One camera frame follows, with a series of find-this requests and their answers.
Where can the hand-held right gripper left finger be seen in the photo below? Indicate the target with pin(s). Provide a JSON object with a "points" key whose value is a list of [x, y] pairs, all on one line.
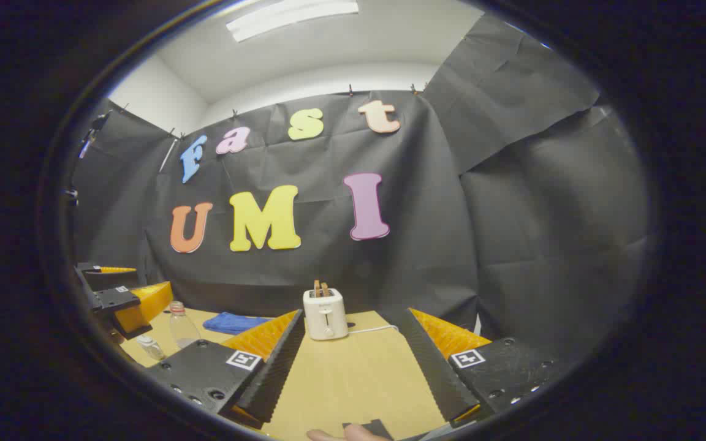
{"points": [[276, 367]]}

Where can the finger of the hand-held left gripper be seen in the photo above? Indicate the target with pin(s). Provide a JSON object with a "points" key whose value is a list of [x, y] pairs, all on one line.
{"points": [[108, 268], [148, 303]]}

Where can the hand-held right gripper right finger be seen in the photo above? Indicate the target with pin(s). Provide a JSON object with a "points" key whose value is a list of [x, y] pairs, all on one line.
{"points": [[436, 373]]}

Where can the clear plastic water bottle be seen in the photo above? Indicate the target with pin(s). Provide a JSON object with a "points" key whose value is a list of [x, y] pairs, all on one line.
{"points": [[182, 327]]}

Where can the white floral teacup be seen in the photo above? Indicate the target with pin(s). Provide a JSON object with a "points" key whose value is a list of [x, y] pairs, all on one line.
{"points": [[151, 348]]}

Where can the blue towel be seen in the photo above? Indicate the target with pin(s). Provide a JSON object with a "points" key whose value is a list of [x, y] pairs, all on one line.
{"points": [[233, 323]]}

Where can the white toaster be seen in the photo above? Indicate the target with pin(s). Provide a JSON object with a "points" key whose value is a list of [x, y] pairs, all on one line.
{"points": [[325, 318]]}

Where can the toast slice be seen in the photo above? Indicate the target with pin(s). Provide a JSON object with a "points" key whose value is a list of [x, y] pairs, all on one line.
{"points": [[325, 289], [317, 288]]}

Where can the white stick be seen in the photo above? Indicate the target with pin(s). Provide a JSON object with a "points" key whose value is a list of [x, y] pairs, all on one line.
{"points": [[168, 155]]}

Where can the ceiling light panel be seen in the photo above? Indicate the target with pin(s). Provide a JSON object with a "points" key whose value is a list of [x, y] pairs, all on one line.
{"points": [[292, 15]]}

